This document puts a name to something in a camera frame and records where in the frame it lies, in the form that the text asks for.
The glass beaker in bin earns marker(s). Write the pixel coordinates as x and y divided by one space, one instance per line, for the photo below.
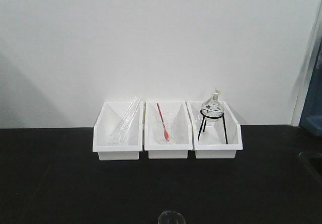
170 126

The middle white plastic bin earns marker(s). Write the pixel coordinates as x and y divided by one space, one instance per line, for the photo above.
182 131

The small glass dish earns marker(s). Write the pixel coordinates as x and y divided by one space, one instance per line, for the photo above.
110 140

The clear glass test tubes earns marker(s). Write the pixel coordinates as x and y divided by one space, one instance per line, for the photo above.
127 119

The blue door frame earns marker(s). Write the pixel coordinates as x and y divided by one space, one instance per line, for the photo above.
309 98

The red plastic spatula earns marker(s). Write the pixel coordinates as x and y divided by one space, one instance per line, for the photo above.
166 134

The clear glass beaker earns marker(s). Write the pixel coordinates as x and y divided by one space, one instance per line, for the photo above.
171 217

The right white plastic bin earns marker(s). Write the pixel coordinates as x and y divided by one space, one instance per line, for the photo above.
215 140

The left white plastic bin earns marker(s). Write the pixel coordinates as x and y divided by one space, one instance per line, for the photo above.
109 117

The white plastic bin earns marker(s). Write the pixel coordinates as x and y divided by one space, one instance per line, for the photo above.
182 131
109 117
215 140

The black wire tripod stand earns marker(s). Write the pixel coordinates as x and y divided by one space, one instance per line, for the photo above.
209 117

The glass alcohol lamp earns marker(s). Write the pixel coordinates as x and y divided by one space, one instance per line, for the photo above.
212 105

